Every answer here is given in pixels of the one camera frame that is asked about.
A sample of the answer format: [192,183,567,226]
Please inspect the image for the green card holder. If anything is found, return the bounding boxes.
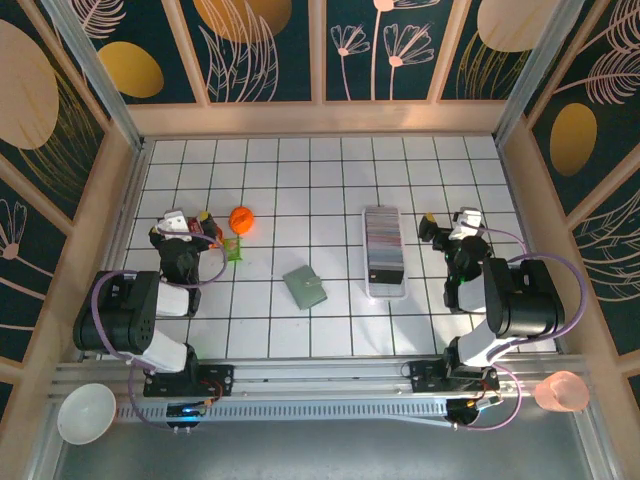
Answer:
[282,264,329,312]

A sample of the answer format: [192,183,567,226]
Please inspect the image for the stack of coloured cards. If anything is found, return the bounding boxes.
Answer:
[365,207,404,272]

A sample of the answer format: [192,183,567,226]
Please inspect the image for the white card tray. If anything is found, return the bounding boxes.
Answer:
[361,205,409,300]

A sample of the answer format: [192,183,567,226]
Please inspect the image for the orange snack bag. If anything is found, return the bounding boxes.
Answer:
[187,214,225,246]

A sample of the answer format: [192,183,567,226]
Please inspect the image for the small green packet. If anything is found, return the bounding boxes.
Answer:
[223,236,245,264]

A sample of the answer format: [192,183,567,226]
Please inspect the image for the orange ball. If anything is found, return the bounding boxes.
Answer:
[228,205,256,235]

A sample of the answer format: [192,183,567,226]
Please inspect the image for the pink plastic cup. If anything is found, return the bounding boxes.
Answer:
[533,370,590,414]

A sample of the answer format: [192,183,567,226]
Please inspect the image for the white bowl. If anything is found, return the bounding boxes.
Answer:
[56,383,117,446]

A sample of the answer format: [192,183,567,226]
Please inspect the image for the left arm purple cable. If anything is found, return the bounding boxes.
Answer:
[92,232,227,432]

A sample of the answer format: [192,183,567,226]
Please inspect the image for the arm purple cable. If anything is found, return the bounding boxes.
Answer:
[92,232,227,432]
[474,224,587,432]

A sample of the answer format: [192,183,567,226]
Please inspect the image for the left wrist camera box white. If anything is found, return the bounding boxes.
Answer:
[152,209,195,245]

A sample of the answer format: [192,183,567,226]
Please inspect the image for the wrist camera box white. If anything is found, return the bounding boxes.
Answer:
[449,207,484,241]
[152,209,195,245]

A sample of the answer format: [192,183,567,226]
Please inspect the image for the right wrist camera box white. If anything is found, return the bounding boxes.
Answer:
[449,207,484,241]

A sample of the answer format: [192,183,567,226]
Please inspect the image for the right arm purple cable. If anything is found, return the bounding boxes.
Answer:
[474,224,587,432]

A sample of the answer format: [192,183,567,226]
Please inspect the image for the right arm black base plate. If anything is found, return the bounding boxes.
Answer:
[408,358,501,395]

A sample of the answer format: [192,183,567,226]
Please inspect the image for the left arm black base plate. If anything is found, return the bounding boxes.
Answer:
[143,363,236,399]

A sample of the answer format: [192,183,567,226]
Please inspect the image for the aluminium frame post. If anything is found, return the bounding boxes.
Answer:
[493,0,586,146]
[39,0,149,154]

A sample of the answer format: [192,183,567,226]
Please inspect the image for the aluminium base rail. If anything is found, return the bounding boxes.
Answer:
[49,355,589,401]

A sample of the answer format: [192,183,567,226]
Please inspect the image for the white slotted cable duct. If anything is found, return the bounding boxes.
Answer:
[114,399,451,424]

